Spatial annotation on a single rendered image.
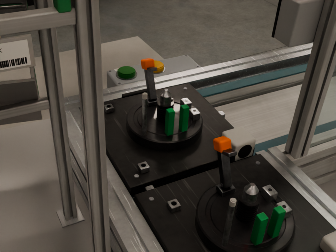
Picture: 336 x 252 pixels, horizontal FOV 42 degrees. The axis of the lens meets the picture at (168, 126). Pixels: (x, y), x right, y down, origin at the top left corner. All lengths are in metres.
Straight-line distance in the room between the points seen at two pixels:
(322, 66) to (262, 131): 0.27
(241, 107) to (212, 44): 2.35
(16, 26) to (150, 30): 3.10
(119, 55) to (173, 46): 1.98
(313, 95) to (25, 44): 0.48
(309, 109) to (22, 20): 0.50
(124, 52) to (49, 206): 0.61
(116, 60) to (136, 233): 0.69
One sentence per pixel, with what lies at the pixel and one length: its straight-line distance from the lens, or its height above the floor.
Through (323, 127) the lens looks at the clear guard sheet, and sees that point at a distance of 0.83.
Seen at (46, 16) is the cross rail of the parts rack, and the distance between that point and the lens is 0.39.
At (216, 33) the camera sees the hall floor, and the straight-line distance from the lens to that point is 3.50.
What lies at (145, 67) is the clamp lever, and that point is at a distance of 0.81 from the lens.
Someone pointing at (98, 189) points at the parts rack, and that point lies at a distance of 0.52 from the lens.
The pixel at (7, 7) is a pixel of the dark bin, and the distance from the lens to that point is 0.42.
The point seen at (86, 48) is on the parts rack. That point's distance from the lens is 0.41.
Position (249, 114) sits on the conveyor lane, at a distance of 0.97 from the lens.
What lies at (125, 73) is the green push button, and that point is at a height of 0.97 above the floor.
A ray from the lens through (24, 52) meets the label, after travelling 0.40.
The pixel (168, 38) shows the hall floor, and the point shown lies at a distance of 3.36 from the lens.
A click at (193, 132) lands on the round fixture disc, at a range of 0.78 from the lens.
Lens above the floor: 1.46
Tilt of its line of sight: 37 degrees down
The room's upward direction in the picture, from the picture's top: 3 degrees clockwise
